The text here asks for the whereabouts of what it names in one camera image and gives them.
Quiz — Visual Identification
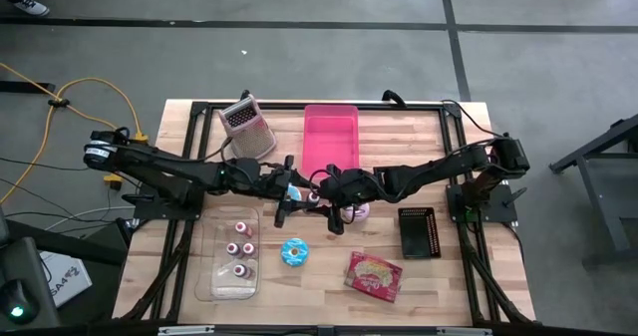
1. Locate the black mesh basket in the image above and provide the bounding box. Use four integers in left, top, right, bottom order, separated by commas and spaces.
397, 206, 444, 260

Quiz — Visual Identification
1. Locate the black table rig frame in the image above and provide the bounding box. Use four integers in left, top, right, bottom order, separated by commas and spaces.
112, 99, 537, 327

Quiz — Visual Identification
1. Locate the pink plastic bin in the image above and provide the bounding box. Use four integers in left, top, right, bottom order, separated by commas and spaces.
300, 104, 361, 177

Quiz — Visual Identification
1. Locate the dark grey mouse pad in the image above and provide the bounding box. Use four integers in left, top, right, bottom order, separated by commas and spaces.
0, 235, 62, 330

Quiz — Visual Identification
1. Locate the blue sprinkled frosted donut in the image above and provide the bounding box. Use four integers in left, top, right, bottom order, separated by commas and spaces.
279, 237, 310, 268

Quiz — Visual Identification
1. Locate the metal box grater pink handle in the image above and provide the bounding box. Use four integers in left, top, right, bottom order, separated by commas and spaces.
217, 93, 278, 161

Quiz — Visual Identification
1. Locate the white printed box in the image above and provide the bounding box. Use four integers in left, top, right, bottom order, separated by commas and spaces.
38, 249, 94, 309

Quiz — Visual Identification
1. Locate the clear plastic container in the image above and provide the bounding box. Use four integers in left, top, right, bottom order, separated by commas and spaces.
193, 204, 261, 303

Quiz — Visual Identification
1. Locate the black computer mouse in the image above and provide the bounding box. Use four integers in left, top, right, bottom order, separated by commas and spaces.
0, 279, 41, 327

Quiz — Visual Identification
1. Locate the red snack packet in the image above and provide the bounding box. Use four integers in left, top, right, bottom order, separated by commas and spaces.
343, 249, 405, 304

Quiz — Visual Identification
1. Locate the person's shoe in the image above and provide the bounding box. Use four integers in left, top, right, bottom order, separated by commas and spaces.
13, 0, 52, 18

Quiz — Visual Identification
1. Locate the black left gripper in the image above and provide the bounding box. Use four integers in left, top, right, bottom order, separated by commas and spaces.
233, 155, 300, 229

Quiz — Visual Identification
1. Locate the black metal stand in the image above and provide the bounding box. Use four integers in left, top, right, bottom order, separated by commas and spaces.
547, 112, 638, 270

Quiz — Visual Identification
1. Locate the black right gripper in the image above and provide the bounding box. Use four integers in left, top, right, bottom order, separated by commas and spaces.
318, 163, 388, 236

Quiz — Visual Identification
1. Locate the white floor cable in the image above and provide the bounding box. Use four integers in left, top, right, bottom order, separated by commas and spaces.
44, 204, 139, 232

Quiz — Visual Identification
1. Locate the yellow extension cable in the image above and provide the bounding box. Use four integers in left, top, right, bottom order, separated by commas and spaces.
0, 61, 150, 205

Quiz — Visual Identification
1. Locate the silver frame bracket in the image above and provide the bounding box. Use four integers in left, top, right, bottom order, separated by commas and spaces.
158, 325, 216, 336
437, 326, 493, 336

